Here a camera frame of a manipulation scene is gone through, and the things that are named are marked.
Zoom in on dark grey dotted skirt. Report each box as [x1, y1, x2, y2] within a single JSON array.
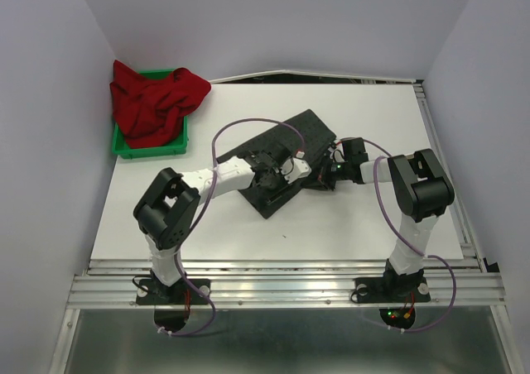
[[217, 109, 336, 219]]

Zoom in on aluminium rail frame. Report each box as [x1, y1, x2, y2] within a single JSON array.
[[51, 84, 522, 373]]

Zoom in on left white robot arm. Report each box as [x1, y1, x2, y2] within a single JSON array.
[[133, 151, 311, 303]]

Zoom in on green plastic bin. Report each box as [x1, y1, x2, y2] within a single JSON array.
[[111, 68, 190, 161]]

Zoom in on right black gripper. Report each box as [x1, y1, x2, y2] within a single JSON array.
[[301, 154, 350, 191]]

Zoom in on white back wall trim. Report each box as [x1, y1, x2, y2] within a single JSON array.
[[210, 70, 424, 84]]

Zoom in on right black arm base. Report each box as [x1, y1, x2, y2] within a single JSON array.
[[349, 277, 431, 304]]

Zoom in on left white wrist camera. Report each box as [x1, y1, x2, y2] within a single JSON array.
[[281, 157, 311, 185]]

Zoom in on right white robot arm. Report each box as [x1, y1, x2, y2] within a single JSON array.
[[304, 137, 455, 300]]

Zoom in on red skirt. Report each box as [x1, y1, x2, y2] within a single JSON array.
[[109, 59, 212, 148]]

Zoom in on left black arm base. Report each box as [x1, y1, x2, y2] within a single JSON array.
[[132, 276, 209, 306]]

